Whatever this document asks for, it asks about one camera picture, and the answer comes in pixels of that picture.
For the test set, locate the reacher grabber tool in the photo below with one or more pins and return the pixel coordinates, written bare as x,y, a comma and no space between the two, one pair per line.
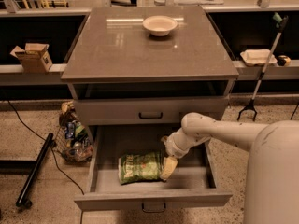
280,24

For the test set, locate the open grey middle drawer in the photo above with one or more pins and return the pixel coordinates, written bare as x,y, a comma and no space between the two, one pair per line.
193,183

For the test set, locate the brown cardboard box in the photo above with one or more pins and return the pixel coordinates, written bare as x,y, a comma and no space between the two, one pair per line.
35,58

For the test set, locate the wire basket of snacks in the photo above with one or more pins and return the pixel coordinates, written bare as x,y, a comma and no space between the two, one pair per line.
72,141

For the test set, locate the grey drawer cabinet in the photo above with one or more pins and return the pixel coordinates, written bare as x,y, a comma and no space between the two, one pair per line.
117,58

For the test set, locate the black wheeled base leg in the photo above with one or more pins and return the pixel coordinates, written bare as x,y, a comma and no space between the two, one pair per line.
23,199

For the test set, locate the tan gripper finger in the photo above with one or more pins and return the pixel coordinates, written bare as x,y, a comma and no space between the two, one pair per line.
169,166

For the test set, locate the white foam takeout container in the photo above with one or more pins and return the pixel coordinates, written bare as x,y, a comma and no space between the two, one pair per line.
253,57

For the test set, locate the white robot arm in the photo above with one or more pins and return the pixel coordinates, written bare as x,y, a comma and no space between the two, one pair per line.
272,182

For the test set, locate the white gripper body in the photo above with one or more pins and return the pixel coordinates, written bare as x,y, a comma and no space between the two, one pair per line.
172,146

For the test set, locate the green jalapeno chip bag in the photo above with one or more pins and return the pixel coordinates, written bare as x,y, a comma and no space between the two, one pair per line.
140,168

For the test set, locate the closed grey top drawer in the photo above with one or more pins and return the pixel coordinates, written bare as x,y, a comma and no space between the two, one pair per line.
146,111

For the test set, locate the white paper bowl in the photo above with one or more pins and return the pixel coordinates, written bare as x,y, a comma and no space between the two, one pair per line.
159,26

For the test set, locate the yellow tape measure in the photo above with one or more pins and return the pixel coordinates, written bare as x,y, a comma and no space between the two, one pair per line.
283,60

